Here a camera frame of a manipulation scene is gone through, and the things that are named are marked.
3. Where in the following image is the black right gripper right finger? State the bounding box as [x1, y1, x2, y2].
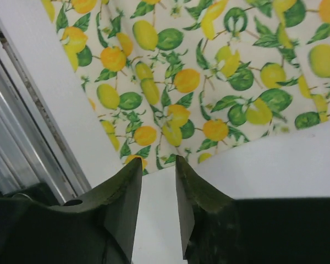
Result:
[175, 156, 330, 263]

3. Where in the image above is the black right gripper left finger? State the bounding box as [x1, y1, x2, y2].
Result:
[0, 158, 142, 263]

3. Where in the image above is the lemon print skirt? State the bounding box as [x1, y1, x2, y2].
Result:
[42, 1, 330, 174]

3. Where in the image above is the front aluminium rail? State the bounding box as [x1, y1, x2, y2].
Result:
[0, 26, 91, 205]

